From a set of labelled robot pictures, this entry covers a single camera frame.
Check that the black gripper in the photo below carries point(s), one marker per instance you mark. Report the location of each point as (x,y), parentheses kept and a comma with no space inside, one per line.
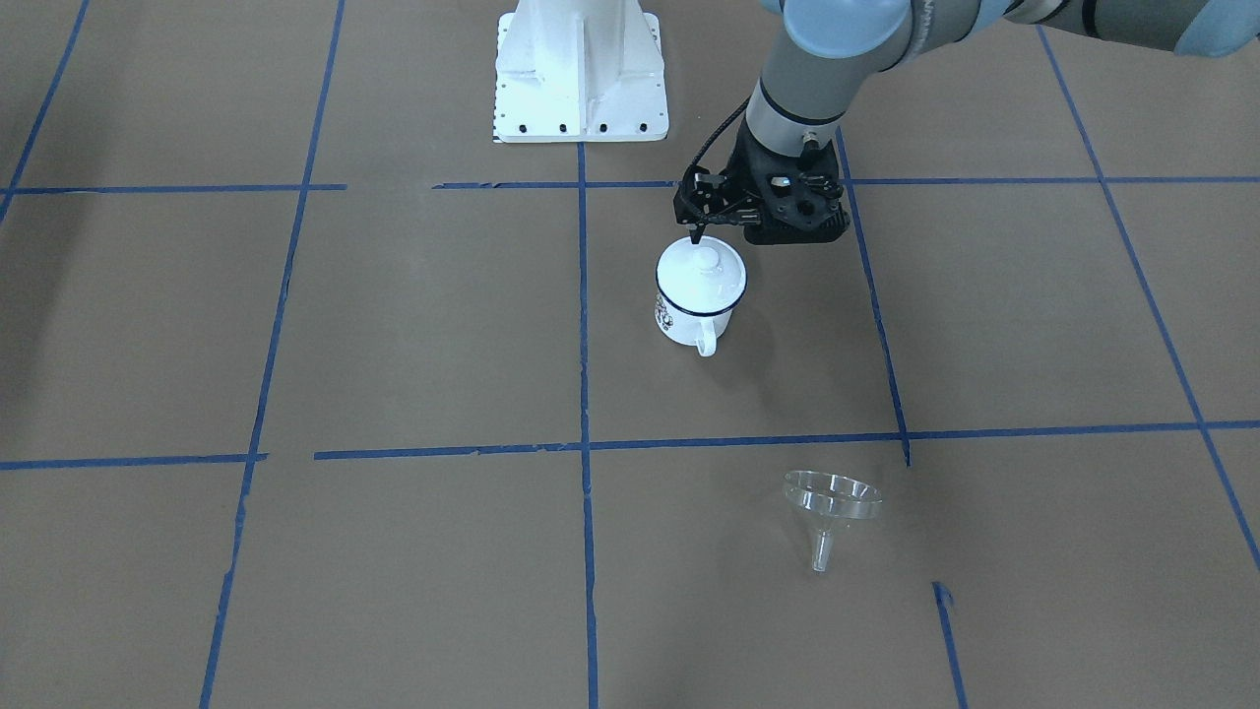
(736,173)

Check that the white enamel mug lid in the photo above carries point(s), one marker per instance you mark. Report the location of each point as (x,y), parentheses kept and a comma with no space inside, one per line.
(703,279)

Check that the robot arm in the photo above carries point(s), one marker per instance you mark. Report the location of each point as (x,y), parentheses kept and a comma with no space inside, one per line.
(828,49)

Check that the white enamel mug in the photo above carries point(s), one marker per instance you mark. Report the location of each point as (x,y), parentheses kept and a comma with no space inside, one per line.
(696,318)

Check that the brown paper table cover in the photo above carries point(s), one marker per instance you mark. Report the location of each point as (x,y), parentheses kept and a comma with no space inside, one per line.
(314,396)

